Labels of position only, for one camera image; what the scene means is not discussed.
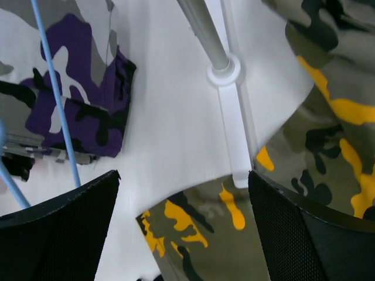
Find yellow camouflage trousers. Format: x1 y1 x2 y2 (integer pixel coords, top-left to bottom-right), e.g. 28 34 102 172
137 1 374 280

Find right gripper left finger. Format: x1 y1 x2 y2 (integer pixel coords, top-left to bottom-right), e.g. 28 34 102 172
1 170 121 281

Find white clothes rack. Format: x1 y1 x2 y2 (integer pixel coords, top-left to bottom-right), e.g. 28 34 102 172
178 0 256 189

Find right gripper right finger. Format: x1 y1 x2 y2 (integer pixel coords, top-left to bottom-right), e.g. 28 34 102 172
248 171 374 280

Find purple camouflage trousers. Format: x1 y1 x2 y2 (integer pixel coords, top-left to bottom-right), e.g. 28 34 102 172
1 1 136 180

